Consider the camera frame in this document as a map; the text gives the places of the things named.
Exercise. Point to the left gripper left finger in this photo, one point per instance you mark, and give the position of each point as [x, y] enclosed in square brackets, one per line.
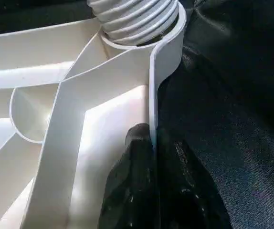
[134, 191]

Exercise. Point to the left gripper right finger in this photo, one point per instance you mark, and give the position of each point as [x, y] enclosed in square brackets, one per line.
[184, 200]

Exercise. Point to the white plastic table top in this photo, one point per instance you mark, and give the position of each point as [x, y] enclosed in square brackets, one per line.
[70, 119]

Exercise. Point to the white plastic table leg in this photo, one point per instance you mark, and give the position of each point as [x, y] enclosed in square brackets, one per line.
[137, 19]

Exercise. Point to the black work surface mat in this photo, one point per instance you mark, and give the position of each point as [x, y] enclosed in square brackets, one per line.
[242, 95]

